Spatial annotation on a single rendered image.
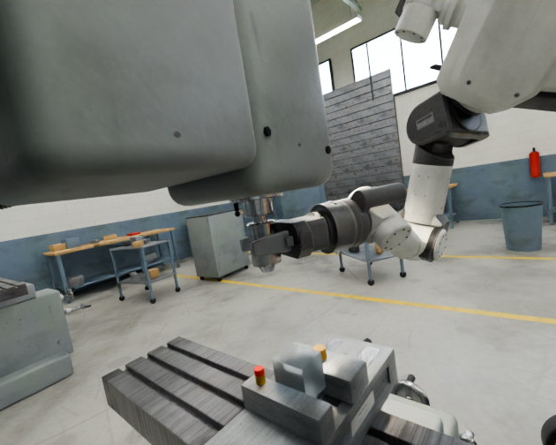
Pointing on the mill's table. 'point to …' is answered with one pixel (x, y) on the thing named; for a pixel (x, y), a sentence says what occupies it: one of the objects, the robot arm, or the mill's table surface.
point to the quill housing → (274, 107)
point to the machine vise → (326, 434)
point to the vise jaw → (343, 376)
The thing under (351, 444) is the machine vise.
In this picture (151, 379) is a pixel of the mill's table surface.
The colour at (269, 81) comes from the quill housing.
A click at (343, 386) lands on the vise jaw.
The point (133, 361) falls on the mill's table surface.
